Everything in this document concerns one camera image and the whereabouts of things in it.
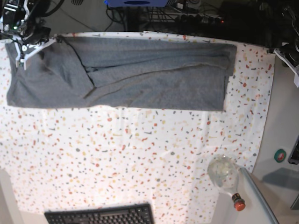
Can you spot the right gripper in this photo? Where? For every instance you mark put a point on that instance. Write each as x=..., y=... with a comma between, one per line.
x=33, y=34

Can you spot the grey t-shirt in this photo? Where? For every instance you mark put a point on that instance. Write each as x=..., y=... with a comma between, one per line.
x=83, y=72

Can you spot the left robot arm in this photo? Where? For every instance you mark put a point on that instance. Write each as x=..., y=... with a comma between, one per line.
x=286, y=21

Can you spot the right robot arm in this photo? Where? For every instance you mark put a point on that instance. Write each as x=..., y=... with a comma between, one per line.
x=22, y=21

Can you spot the blue box with oval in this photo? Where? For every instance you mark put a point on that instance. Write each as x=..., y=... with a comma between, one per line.
x=136, y=3

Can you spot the terrazzo patterned tablecloth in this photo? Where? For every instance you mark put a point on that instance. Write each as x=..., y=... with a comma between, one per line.
x=74, y=159

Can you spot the black power strip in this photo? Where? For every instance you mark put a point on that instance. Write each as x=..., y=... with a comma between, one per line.
x=200, y=18

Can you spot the black computer keyboard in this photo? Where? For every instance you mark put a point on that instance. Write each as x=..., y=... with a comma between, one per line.
x=130, y=214

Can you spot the clear glass bottle red cap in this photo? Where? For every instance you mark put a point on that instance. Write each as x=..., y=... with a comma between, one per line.
x=224, y=175

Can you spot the green and red tape roll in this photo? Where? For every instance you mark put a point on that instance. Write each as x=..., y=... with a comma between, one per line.
x=280, y=156

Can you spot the dark phone on table edge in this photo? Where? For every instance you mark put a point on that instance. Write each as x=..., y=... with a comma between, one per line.
x=294, y=155

